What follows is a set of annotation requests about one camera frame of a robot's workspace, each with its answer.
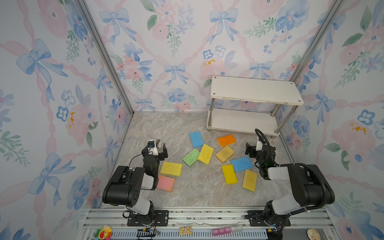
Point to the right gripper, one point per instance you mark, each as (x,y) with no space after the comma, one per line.
(252,149)

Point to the pale yellow orange-backed sponge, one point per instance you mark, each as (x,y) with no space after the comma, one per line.
(225,153)

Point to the orange sponge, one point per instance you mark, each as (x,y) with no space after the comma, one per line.
(226,140)

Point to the yellow cellulose sponge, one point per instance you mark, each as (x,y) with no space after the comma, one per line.
(206,154)

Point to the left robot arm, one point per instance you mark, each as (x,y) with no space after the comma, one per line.
(126,183)

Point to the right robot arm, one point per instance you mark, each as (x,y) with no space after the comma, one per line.
(309,188)

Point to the blue sponge near shelf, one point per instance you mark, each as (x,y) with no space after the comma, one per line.
(197,139)

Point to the white two-tier shelf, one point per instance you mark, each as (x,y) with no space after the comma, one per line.
(243,105)

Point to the blue sponge right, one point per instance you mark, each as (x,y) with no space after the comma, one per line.
(242,164)

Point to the yellow sponge left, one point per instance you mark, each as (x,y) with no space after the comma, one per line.
(171,169)

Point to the yellow green-backed sponge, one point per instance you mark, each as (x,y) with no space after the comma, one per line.
(250,181)

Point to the pink sponge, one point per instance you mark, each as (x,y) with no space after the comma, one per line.
(166,183)

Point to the green sponge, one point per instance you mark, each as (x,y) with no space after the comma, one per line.
(191,157)

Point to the bright yellow sponge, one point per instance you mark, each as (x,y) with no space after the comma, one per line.
(229,174)

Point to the small circuit board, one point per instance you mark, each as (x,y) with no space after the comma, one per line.
(185,231)

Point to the pink block strip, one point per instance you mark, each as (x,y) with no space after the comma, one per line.
(226,230)

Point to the round patterned disc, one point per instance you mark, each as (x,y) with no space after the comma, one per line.
(313,234)

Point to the colourful toy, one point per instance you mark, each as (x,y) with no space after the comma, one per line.
(103,233)

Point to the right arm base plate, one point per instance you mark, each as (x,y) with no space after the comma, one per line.
(259,218)

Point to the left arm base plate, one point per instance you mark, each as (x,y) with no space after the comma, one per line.
(159,218)

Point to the left corner metal post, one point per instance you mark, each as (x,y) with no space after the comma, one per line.
(90,23)

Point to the corner metal post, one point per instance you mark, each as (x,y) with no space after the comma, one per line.
(320,34)
(90,23)

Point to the right corner metal post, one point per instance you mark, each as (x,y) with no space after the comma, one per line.
(320,34)

